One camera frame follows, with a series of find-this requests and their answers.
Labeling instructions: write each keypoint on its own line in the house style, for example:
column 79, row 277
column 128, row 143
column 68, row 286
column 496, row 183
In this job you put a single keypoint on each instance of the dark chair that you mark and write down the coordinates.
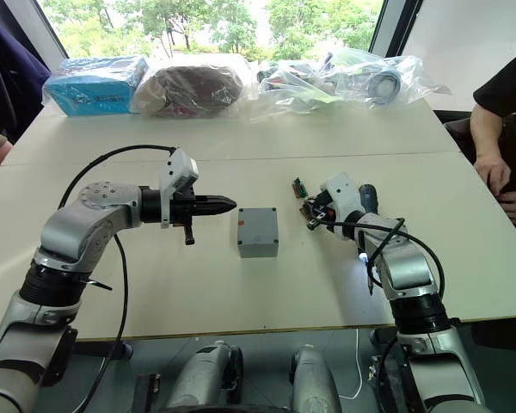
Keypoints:
column 458, row 137

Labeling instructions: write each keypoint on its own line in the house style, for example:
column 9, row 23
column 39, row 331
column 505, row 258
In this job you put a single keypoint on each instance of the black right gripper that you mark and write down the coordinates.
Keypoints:
column 327, row 199

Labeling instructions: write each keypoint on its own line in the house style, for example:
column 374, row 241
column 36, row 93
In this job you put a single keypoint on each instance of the person's right hand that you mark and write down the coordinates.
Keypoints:
column 494, row 172

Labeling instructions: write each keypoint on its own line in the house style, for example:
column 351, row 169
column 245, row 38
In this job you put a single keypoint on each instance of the round grey white device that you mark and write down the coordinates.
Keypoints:
column 385, row 87

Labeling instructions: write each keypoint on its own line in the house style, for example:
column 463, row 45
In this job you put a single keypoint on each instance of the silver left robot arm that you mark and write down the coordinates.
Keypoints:
column 90, row 215

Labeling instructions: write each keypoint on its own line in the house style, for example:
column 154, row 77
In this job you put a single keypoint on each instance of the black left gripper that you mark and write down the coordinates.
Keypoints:
column 181, row 208

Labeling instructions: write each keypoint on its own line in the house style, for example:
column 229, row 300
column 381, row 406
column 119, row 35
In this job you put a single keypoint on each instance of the person's bare right forearm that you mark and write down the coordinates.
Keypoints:
column 483, row 129

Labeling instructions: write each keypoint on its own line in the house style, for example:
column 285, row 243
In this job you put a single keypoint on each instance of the clear bag with mixed items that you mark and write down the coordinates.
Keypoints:
column 292, row 84

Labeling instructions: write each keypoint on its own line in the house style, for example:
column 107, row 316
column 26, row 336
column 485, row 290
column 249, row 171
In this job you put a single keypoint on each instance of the brown item in plastic bag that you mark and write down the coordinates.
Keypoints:
column 189, row 90

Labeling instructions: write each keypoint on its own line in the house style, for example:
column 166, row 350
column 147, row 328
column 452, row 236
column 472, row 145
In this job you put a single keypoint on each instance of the dark window frame post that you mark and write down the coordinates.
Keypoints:
column 43, row 30
column 391, row 26

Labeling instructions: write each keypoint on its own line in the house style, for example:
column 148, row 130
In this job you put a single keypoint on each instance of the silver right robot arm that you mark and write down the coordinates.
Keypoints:
column 408, row 266

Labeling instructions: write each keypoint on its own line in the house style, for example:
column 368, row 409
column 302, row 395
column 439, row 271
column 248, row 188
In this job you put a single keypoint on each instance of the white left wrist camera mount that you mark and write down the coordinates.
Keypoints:
column 178, row 168

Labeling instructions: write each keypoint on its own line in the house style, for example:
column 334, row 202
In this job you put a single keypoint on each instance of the clear bag with round device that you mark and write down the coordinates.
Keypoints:
column 413, row 77

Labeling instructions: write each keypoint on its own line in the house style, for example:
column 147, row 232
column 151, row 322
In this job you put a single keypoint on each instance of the grey metal box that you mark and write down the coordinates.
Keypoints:
column 258, row 253

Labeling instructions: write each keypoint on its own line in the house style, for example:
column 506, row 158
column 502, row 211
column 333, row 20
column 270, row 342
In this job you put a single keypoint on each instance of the grey rounded robot leg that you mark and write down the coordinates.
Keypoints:
column 314, row 383
column 198, row 378

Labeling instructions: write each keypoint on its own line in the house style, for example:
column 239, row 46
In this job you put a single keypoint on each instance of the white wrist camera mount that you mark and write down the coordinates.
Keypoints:
column 342, row 193
column 178, row 168

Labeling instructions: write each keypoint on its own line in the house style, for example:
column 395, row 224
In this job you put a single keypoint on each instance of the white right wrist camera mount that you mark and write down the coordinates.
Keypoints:
column 342, row 193

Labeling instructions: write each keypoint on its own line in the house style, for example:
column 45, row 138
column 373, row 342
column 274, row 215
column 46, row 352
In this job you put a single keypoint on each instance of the person in dark purple clothing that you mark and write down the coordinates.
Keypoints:
column 13, row 77

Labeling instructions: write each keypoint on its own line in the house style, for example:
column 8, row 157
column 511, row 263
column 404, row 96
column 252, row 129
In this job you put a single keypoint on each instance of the blue box in plastic bag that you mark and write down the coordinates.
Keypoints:
column 94, row 90

